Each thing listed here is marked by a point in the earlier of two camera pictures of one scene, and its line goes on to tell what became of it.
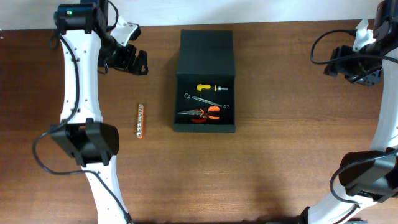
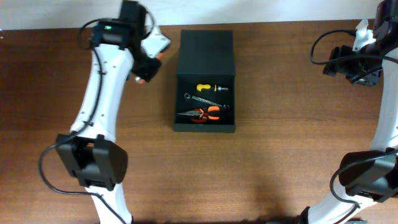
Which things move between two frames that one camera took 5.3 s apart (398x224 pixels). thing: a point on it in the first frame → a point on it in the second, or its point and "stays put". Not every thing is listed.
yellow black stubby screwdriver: x=201 y=86 stays put
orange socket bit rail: x=140 y=133 → x=138 y=79
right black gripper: x=342 y=69 stays put
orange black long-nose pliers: x=206 y=112 stays put
